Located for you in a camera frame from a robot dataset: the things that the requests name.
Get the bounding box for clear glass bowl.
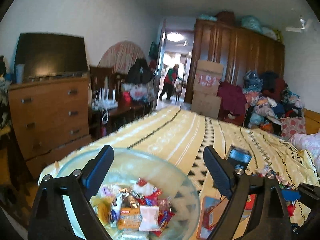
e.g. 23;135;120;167
56;147;201;240

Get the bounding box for white ceiling fan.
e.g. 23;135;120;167
285;15;313;33

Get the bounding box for white wifi router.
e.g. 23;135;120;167
91;88;118;111

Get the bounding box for black and blue box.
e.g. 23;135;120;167
226;145;252;171

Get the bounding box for pink floral quilt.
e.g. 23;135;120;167
289;133;320;167

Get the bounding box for red and orange snack box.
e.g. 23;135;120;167
196;194;256;239

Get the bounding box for striped round folded table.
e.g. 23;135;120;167
98;41;145;74

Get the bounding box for wooden chest of drawers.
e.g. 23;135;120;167
9;77;92;179

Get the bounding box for brown wooden wardrobe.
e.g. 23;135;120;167
184;20;285;103

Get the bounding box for black flat television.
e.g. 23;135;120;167
14;33;88;82

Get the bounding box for person in red top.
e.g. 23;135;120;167
159;64;179;101

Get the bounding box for yellow patterned bed cover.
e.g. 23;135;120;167
42;106;319;197

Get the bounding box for pile of clothes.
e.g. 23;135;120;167
217;71;306;139

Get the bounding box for stacked cardboard boxes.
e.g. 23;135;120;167
191;60;224;119

